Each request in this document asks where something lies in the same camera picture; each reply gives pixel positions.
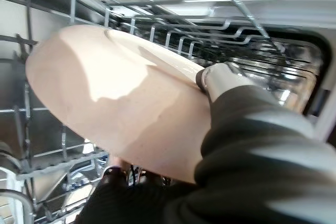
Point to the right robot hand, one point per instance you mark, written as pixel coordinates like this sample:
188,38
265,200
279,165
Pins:
249,155

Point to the cream ceramic plate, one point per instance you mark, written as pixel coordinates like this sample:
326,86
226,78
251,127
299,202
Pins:
105,95

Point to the dishwasher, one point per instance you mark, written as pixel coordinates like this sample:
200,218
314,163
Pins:
325,58

